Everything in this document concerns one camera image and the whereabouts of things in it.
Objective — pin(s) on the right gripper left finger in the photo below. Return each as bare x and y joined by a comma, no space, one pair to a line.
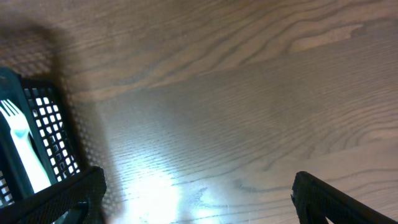
79,197

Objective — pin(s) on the white fork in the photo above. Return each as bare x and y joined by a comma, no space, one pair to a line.
20,132

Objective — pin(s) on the black plastic basket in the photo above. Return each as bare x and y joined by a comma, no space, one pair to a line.
52,137

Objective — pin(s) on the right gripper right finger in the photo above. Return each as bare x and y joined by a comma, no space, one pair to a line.
316,201

